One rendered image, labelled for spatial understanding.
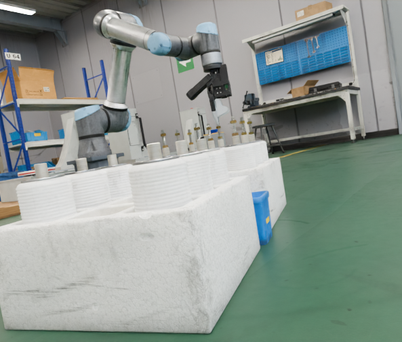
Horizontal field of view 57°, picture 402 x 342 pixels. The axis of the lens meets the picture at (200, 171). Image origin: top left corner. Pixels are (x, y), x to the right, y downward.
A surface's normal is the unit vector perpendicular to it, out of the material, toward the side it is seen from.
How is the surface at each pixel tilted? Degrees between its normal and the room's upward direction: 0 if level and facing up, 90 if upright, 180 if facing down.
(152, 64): 90
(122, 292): 90
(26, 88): 88
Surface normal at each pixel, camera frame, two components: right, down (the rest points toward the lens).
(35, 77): 0.85, 0.08
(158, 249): -0.33, 0.11
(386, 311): -0.16, -0.99
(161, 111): -0.58, 0.15
